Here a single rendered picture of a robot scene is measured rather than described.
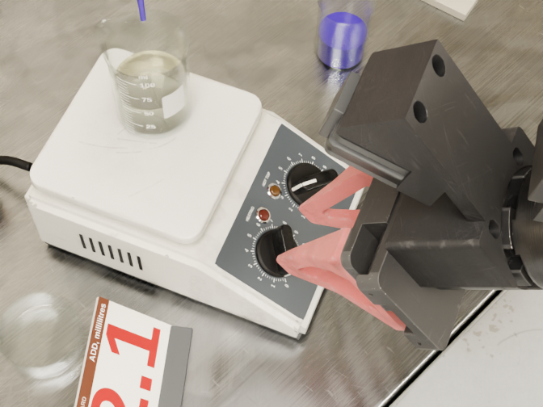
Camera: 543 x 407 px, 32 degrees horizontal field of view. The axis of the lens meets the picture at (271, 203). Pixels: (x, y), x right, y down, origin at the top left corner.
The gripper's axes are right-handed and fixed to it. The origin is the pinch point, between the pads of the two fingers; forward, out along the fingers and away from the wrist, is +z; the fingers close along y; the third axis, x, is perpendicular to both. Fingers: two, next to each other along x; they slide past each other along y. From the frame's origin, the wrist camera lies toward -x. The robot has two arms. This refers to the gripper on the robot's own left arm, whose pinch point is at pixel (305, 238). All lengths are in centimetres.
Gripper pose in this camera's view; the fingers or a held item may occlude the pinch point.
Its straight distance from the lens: 53.3
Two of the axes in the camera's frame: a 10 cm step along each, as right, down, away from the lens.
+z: -7.2, 0.6, 6.9
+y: -3.7, 8.1, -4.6
